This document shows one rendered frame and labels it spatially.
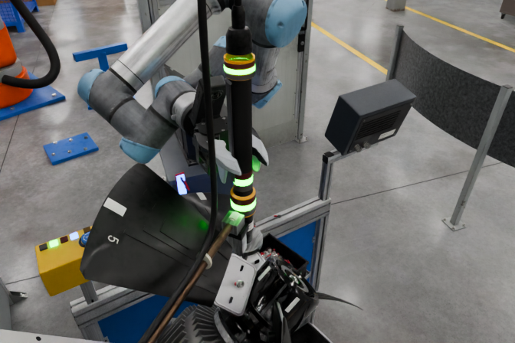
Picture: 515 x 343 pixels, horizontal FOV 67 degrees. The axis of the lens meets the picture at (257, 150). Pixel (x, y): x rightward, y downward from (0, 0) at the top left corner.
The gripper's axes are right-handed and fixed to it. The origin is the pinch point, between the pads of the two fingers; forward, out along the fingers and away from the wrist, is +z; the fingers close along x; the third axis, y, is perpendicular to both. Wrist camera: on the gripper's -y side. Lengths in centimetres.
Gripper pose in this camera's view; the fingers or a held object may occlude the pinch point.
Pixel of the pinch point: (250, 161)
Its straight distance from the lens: 60.2
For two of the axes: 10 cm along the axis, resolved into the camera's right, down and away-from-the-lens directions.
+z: 5.2, 4.7, -7.1
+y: 0.0, 8.3, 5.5
